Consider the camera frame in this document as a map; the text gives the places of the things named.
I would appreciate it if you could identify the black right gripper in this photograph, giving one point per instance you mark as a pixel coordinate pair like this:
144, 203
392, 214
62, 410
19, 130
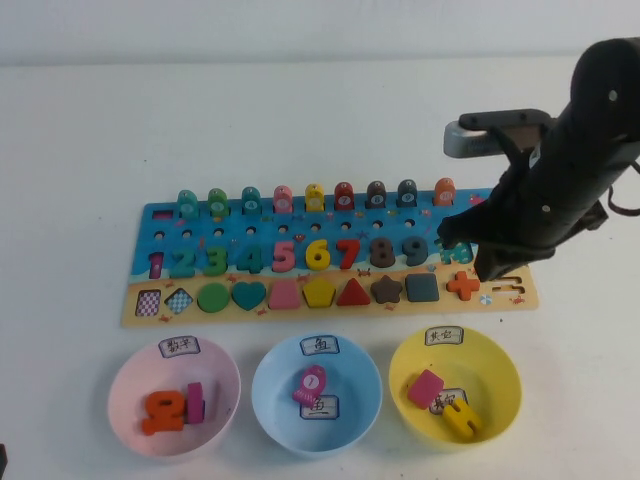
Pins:
550, 210

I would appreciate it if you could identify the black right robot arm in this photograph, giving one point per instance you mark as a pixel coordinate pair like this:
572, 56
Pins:
600, 75

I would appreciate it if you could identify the ocean print wooden puzzle board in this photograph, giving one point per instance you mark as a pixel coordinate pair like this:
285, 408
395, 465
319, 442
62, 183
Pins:
395, 232

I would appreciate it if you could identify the yellow bowl rim label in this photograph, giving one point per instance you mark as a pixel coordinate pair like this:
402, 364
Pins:
444, 336

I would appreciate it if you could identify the yellow plastic bowl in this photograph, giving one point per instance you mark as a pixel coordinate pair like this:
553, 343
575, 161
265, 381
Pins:
495, 380

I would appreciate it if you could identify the yellow bowl inner label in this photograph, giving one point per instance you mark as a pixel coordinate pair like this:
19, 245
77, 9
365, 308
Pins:
452, 399

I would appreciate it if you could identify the blue bowl rim label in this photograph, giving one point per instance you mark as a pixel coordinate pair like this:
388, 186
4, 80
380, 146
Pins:
320, 346

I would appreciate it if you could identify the blue bowl inner label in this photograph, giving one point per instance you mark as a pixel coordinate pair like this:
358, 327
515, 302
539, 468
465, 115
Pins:
325, 407

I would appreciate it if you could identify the blue plastic bowl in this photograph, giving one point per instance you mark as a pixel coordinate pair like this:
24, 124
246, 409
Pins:
280, 400

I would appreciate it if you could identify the pink bowl rim label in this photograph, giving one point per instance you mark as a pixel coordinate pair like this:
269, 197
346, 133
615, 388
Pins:
179, 347

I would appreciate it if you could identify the pink plastic bowl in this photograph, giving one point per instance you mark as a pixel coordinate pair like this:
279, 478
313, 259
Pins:
150, 370

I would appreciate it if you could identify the orange wooden plus sign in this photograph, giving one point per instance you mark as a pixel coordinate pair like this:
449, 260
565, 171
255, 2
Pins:
462, 287

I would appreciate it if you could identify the slate wooden number nine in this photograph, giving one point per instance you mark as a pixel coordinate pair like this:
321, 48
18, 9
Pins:
422, 252

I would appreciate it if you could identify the orange fish peg ten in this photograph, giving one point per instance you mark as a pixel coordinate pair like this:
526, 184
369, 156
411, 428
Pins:
444, 192

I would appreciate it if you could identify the slate wooden square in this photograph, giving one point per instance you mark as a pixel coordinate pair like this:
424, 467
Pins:
422, 287

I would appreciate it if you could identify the slate fish peg nine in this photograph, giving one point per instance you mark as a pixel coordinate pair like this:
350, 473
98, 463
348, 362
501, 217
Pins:
407, 194

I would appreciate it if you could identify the brown wooden number eight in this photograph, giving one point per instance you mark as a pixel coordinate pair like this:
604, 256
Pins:
382, 252

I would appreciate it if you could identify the brown wooden star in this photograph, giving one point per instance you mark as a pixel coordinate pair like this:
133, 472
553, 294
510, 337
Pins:
386, 291

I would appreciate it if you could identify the brown fish peg eight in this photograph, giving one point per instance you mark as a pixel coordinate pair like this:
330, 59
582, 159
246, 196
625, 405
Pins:
376, 195

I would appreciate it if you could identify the red wooden number seven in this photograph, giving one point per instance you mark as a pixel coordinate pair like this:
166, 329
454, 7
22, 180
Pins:
347, 245

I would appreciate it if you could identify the red wooden triangle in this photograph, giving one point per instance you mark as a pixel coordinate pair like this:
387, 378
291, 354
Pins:
354, 297

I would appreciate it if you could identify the red fish peg seven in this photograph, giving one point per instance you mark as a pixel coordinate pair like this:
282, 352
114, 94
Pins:
344, 196

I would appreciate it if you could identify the magenta wooden rectangle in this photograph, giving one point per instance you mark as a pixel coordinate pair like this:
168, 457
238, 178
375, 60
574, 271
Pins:
425, 387

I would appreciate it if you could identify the yellow wooden pentagon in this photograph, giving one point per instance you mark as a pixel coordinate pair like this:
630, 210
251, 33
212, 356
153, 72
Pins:
318, 295

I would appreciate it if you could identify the yellow wooden number six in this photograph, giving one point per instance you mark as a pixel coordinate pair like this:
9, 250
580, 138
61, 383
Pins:
311, 257

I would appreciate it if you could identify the yellow fish peg six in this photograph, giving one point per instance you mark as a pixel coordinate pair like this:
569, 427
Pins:
314, 197

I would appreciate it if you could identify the yellow wooden equals sign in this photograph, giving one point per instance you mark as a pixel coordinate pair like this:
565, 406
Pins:
452, 417

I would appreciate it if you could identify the pink wooden number five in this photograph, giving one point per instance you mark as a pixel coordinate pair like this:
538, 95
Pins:
286, 266

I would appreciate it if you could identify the pink wooden trapezoid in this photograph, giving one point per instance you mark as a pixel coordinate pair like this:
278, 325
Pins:
284, 297

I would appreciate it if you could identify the pink fish peg five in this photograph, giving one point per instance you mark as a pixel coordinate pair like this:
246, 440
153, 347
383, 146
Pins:
282, 199

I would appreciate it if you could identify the magenta fish peg one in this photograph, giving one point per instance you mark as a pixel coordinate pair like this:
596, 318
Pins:
311, 382

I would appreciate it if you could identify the teal wooden number four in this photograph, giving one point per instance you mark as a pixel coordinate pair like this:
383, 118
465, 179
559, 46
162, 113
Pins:
254, 260

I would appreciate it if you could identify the teal fish peg four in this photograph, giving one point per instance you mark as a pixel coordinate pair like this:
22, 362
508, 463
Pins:
250, 200

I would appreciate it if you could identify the teal wooden heart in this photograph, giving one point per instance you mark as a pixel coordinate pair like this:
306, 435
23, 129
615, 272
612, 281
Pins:
248, 295

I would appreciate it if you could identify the green wooden number three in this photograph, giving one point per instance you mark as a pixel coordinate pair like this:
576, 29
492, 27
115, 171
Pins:
218, 261

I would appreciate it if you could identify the green fish peg three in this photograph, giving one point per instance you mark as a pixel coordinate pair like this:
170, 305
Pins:
217, 201

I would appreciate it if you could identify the green wooden circle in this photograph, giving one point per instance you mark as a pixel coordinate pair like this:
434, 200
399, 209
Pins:
213, 297

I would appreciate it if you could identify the teal fish peg two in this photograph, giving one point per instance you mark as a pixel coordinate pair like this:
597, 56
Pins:
187, 202

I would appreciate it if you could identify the teal wooden number two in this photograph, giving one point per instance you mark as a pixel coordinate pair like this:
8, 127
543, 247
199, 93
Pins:
182, 274

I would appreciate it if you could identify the magenta wooden number one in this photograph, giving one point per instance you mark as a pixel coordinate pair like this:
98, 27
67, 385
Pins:
195, 402

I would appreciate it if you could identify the orange wooden number ten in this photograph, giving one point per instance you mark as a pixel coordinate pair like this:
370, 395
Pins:
162, 426

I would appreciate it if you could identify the black object at table edge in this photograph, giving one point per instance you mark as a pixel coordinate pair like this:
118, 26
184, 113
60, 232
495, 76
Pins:
2, 456

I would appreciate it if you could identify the silver wrist camera black mount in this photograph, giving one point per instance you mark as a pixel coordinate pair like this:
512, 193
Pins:
470, 142

